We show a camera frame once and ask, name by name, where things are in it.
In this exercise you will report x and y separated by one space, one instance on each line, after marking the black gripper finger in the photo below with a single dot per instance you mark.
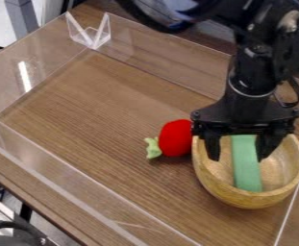
268 139
211 143

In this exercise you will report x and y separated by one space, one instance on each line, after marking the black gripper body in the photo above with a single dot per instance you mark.
244 117

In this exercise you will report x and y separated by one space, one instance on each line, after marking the green foam block stick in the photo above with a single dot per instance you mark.
244 163

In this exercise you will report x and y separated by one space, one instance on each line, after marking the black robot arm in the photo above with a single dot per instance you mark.
266 30

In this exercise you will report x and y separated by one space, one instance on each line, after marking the light wooden bowl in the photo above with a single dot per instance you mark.
279 174

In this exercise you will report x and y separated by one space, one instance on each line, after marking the red plush strawberry toy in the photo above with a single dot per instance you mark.
172 143

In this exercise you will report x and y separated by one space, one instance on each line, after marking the black device bottom left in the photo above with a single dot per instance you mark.
18 233

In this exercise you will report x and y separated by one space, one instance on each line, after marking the clear acrylic tray enclosure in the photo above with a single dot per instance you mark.
88 87

